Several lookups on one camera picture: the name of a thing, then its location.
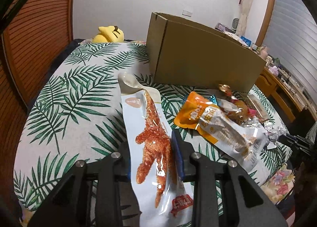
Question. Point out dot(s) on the small white fan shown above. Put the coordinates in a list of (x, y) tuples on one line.
[(235, 23)]

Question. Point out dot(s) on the grey window blind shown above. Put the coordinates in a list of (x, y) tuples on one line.
[(291, 37)]

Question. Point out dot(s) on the blue foil candy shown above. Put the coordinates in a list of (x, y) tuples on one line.
[(213, 99)]

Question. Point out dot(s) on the gold foil candy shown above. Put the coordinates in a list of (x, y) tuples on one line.
[(225, 89)]

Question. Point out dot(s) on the brown cardboard box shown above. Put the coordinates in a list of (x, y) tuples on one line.
[(183, 52)]

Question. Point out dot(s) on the silver foil snack packet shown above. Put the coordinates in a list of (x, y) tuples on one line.
[(272, 132)]

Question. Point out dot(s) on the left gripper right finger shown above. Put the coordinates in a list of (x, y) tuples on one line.
[(224, 193)]

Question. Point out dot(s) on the pink snack packet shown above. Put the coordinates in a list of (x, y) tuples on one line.
[(252, 112)]

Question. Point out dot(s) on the floral quilt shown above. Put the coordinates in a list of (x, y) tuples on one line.
[(280, 185)]

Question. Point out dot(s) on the wooden sideboard cabinet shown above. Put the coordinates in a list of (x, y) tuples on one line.
[(288, 103)]

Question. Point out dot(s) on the pink tissue pack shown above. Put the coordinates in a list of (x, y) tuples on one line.
[(274, 70)]

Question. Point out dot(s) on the orange white snack packet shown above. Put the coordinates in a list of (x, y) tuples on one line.
[(241, 142)]

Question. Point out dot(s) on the wall switch plate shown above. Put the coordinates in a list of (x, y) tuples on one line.
[(186, 13)]

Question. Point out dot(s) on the palm leaf bed cover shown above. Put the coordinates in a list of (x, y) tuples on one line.
[(78, 116)]

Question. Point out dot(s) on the brown bun snack packet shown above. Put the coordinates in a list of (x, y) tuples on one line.
[(236, 110)]

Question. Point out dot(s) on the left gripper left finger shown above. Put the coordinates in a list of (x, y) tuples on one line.
[(69, 203)]

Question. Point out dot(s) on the wooden louvered wardrobe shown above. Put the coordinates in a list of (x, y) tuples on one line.
[(33, 34)]

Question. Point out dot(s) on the yellow plush toy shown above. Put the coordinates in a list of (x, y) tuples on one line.
[(109, 34)]

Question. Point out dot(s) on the chicken foot snack packet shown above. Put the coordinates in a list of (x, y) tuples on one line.
[(163, 199)]

